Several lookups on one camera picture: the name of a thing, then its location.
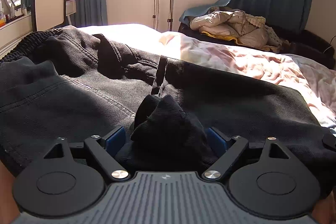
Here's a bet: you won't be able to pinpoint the small cosmetic bottles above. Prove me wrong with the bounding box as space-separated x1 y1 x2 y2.
0 0 28 25

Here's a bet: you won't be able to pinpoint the patterned knit blanket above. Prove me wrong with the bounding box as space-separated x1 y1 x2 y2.
264 24 290 53

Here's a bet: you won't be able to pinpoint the black pants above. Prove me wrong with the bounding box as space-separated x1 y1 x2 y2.
0 25 336 199

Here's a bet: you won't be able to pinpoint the cream knitted cushion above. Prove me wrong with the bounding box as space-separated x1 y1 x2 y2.
246 15 267 28

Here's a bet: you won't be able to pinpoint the black sofa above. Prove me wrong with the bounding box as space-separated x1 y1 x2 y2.
178 21 336 70

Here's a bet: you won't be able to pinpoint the white desk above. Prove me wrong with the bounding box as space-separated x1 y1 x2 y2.
0 10 35 57

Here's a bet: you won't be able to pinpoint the beige puffer jacket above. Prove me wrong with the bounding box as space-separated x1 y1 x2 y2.
189 10 269 49

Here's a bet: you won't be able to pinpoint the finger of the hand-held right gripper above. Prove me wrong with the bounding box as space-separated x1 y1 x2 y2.
322 132 336 151

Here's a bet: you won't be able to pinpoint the charger cable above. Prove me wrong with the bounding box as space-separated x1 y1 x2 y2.
323 35 336 54

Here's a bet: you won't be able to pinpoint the bed with pale sheet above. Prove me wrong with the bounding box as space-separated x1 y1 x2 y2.
0 23 336 224

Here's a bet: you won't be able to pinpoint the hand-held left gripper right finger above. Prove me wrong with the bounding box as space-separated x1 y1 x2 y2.
202 127 292 183

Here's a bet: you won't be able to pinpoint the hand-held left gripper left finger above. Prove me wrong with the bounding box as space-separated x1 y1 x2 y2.
43 126 132 183

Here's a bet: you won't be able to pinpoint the white chair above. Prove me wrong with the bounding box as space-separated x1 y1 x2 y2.
31 0 66 32

